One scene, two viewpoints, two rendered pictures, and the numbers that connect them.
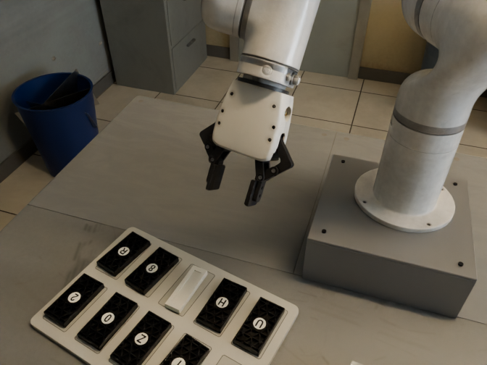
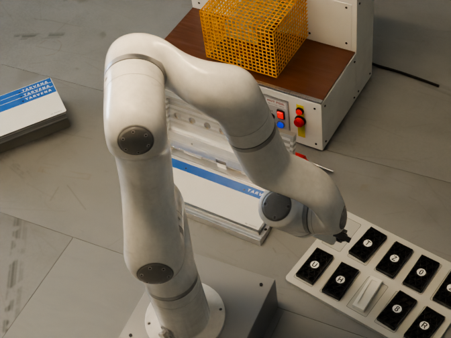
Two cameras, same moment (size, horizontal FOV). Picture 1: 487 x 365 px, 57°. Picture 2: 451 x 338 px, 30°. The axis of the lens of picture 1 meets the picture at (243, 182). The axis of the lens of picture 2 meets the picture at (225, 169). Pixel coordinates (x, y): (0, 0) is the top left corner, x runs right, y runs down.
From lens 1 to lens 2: 198 cm
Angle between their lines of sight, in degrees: 90
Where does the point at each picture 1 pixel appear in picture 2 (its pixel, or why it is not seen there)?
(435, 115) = not seen: hidden behind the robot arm
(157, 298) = (388, 290)
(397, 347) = (225, 255)
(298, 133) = not seen: outside the picture
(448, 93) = not seen: hidden behind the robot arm
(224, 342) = (339, 259)
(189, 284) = (365, 294)
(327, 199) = (249, 318)
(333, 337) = (265, 263)
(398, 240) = (209, 276)
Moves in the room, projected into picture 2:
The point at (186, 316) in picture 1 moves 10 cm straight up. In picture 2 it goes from (366, 276) to (366, 253)
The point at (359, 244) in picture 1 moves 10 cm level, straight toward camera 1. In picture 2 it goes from (237, 273) to (256, 242)
